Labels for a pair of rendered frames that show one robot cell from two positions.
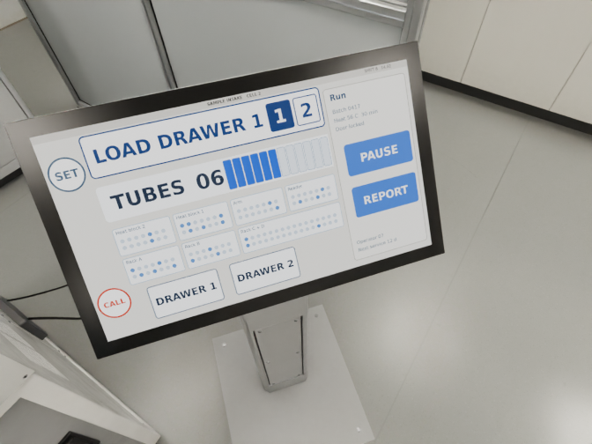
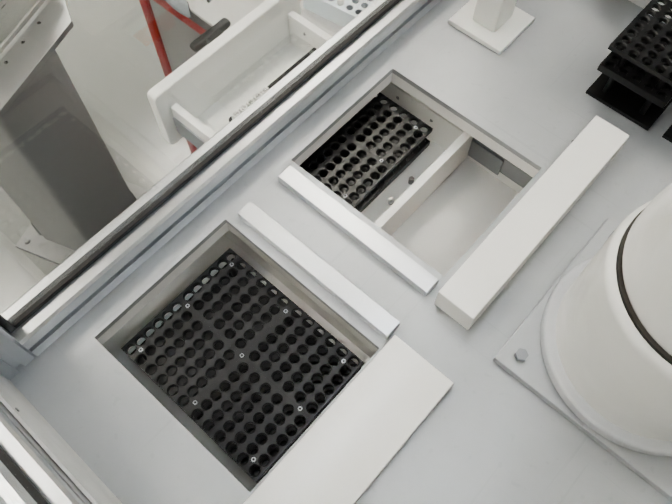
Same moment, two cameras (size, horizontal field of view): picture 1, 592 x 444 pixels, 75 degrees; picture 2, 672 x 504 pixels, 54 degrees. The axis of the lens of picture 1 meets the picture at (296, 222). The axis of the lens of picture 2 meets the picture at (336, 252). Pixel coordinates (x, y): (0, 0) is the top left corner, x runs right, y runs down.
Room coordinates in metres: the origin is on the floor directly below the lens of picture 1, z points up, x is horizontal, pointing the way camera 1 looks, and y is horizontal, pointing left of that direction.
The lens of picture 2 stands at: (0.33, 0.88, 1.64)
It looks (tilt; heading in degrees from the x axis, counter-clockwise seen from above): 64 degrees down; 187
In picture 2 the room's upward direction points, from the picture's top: straight up
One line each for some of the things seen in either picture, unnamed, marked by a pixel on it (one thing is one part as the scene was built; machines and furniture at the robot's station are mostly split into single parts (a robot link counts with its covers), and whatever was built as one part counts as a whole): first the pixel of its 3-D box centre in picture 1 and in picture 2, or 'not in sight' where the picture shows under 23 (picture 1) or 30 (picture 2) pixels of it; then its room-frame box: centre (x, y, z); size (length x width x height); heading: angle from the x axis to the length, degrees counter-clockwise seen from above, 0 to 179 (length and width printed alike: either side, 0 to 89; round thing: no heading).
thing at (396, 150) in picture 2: not in sight; (330, 137); (-0.22, 0.81, 0.87); 0.22 x 0.18 x 0.06; 55
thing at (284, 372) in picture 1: (279, 336); not in sight; (0.35, 0.05, 0.51); 0.50 x 0.45 x 1.02; 16
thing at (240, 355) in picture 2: not in sight; (245, 363); (0.12, 0.75, 0.87); 0.22 x 0.18 x 0.06; 55
